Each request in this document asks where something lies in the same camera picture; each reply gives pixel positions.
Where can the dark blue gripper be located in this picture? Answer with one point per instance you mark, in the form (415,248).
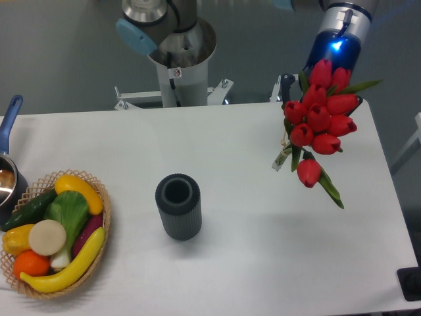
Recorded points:
(342,50)

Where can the red tulip bouquet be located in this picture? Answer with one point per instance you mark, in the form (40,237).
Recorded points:
(315,123)

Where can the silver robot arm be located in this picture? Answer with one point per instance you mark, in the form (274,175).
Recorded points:
(160,18)

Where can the dark grey ribbed vase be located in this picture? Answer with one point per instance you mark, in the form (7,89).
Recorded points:
(178,200)

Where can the black device at edge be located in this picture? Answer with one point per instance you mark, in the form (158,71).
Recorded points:
(409,280)

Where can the purple sweet potato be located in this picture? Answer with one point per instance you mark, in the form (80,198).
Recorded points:
(92,224)

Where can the green bok choy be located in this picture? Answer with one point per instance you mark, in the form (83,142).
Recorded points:
(70,209)

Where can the woven wicker basket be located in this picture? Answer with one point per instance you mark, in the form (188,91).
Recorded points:
(43,185)

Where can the beige round disc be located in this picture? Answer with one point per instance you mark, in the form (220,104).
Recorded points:
(47,237)

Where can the dark green cucumber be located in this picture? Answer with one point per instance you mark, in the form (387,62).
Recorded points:
(31,212)

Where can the yellow banana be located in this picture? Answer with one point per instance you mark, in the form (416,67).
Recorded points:
(74,271)

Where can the orange fruit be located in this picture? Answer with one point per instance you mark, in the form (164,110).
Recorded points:
(31,263)

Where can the yellow bell pepper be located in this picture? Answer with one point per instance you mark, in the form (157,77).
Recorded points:
(16,240)

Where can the white frame at right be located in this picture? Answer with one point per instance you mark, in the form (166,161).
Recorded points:
(411,146)

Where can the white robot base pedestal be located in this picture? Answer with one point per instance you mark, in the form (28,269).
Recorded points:
(181,62)

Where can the blue handled saucepan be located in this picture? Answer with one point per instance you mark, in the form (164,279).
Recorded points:
(13,183)

